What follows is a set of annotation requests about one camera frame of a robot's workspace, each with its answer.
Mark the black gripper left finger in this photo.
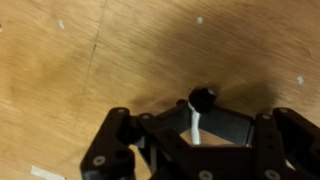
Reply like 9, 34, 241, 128
80, 100, 191, 180

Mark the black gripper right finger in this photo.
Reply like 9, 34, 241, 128
193, 105, 320, 180

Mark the white rope with black tip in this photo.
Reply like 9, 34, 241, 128
187, 86, 217, 146

